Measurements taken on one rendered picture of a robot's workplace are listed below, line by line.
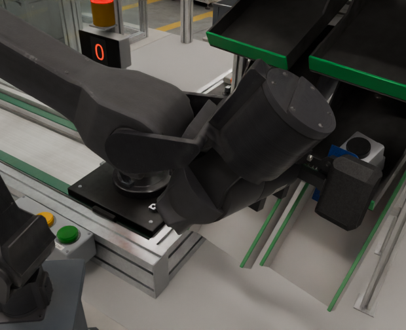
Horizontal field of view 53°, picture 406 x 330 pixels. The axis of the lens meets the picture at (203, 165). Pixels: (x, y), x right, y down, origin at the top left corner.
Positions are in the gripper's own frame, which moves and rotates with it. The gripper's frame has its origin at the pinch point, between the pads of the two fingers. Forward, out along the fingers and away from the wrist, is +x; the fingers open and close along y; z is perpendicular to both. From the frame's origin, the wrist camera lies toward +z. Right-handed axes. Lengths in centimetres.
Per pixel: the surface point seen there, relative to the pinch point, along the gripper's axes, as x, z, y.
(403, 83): 11.7, 8.0, -4.3
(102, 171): 15, -32, 51
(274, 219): 17.5, -20.3, 7.8
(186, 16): 111, -6, 121
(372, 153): 13.3, -1.5, -3.7
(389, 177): 16.1, -4.5, -6.4
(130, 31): 103, -20, 149
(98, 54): 20, -7, 63
